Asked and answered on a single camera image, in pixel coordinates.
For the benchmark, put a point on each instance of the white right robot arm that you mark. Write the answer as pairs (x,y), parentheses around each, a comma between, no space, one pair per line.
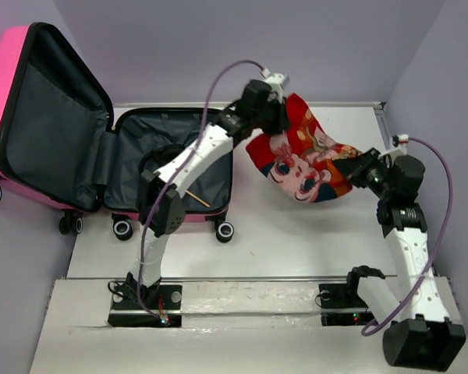
(416,329)

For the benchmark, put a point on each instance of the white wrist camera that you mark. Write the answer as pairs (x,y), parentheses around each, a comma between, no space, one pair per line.
(398,147)
(277,81)

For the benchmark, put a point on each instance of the wooden chopstick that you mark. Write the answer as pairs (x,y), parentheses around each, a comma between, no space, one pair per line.
(198,199)

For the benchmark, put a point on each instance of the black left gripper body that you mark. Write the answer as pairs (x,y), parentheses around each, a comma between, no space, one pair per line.
(269,118)

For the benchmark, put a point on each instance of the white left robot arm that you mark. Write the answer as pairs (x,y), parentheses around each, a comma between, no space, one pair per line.
(161,192)

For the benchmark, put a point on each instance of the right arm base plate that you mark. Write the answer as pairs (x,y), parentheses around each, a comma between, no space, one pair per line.
(343,308)

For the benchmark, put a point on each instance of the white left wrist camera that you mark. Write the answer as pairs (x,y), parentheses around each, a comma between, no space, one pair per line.
(277,81)

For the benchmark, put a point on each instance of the red patterned cloth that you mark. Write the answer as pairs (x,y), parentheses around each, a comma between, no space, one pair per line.
(300,161)

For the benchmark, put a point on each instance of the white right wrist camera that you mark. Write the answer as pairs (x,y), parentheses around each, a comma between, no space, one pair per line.
(398,147)

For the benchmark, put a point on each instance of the pink hard-shell suitcase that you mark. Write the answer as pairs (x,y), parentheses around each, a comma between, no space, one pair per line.
(60,141)

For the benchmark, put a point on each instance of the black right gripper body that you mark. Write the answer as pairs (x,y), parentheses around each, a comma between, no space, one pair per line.
(370,172)

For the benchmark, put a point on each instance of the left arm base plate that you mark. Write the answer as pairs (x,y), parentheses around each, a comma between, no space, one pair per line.
(162,306)

